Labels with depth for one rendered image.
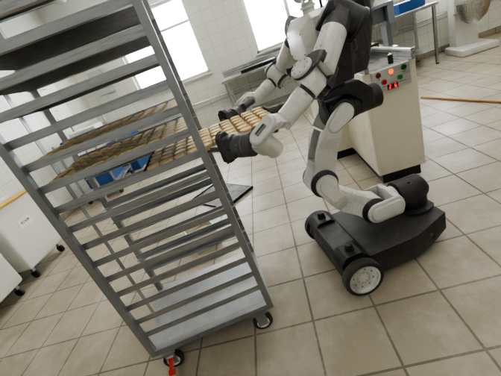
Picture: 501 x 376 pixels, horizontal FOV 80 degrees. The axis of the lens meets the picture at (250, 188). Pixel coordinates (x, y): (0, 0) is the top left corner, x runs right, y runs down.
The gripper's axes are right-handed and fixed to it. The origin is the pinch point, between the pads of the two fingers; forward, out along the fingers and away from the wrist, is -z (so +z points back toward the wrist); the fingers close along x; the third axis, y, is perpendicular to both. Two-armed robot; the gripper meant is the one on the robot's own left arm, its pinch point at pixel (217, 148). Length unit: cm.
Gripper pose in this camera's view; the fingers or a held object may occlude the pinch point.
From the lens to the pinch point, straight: 118.4
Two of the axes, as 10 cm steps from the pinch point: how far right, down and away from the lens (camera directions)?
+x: -3.3, -8.5, -4.1
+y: -5.3, 5.2, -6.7
